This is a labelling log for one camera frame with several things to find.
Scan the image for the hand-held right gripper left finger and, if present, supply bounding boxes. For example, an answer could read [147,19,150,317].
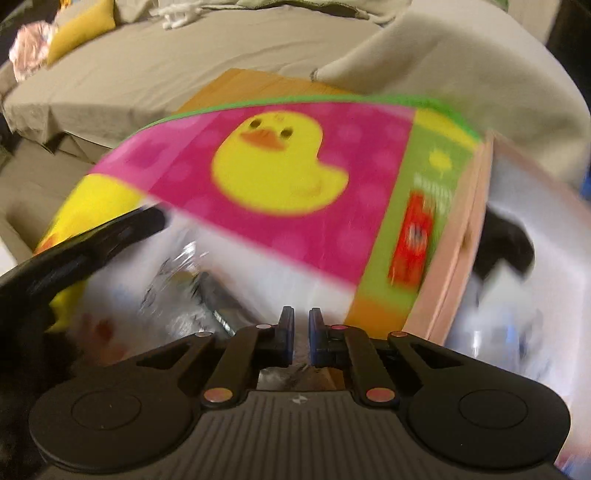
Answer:
[137,306,296,409]

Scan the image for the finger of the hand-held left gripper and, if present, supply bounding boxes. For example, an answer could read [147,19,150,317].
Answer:
[0,205,168,324]

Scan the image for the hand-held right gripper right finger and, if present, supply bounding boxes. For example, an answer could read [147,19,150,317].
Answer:
[308,307,463,409]

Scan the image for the pink duck print cloth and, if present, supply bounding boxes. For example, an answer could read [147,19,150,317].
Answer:
[32,95,485,334]

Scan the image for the clear plastic bag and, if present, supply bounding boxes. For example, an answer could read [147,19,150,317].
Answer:
[78,217,356,374]

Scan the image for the clear plastic wrapped packet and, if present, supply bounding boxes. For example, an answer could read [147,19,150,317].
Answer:
[141,242,262,335]

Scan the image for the light wooden box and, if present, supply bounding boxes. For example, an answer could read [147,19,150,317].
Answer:
[409,131,591,356]

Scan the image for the beige sofa cover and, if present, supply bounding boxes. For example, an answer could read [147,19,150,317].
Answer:
[0,0,386,155]

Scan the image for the black object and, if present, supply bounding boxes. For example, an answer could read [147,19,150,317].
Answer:
[473,205,537,283]

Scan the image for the yellow pillow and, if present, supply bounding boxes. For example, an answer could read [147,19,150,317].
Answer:
[45,0,117,65]

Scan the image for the white crumpled cloth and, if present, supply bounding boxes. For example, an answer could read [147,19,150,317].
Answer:
[154,0,206,31]

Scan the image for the beige blanket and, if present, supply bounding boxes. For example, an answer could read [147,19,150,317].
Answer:
[313,8,588,188]

